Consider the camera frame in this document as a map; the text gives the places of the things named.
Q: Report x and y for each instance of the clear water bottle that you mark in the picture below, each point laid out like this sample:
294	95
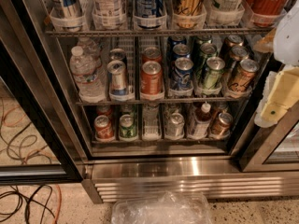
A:
84	71
90	48

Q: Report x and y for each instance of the rear clear water bottle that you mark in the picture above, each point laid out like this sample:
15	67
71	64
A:
90	48

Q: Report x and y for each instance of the orange can shelf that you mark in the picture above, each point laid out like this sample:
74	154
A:
151	54
151	77

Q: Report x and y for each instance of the left glass fridge door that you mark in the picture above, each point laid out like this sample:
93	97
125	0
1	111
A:
33	140

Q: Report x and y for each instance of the glass fridge door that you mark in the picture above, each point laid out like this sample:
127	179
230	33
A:
275	148
33	140

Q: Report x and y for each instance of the blue silver can top left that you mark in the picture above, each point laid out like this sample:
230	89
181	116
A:
67	9

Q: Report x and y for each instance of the bronze can bottom shelf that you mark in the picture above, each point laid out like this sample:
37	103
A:
221	124

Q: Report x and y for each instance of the green can bottom shelf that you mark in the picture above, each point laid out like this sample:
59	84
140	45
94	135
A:
127	128

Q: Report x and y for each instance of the rear gold can middle shelf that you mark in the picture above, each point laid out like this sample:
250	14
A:
230	41

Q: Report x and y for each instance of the white cap bottle bottom shelf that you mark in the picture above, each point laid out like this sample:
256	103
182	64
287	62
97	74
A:
199	121

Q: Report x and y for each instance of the red coca-cola can top shelf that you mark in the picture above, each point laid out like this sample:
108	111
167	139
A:
265	12

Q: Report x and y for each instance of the blue white can top shelf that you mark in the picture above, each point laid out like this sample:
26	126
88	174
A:
149	12

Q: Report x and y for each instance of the stainless steel fridge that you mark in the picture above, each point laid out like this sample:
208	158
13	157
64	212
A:
117	169

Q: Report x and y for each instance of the silver can bottom shelf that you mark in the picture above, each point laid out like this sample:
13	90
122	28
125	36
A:
175	125

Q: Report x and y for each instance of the white label bottle top shelf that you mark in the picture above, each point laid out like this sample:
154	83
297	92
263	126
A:
111	12

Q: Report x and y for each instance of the rear silver blue can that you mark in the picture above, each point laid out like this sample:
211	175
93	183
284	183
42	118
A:
118	54

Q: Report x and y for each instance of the rear blue can middle shelf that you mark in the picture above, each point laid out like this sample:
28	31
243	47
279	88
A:
174	40

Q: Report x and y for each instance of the right glass fridge door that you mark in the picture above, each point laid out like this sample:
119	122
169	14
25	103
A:
275	148

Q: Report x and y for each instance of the clear plastic bin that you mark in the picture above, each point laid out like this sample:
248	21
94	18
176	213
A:
168	208

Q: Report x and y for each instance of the rear orange can middle shelf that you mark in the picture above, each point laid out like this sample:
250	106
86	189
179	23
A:
151	54

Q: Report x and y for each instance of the front orange can middle shelf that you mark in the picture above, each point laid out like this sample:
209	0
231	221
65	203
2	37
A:
151	77

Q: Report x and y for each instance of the front gold can middle shelf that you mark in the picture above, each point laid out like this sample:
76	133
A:
242	75

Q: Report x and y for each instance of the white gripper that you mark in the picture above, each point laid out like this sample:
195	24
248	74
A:
288	39

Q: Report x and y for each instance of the gold tall can top shelf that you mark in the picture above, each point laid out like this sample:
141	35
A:
187	14

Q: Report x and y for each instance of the green can shelf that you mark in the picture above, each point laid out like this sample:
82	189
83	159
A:
127	128
206	50
198	41
212	72

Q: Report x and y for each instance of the front clear water bottle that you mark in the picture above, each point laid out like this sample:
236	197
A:
84	71

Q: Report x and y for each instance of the red can bottom shelf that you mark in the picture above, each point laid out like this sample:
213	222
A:
103	127

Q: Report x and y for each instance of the front blue can middle shelf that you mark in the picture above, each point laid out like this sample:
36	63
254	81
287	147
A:
181	75

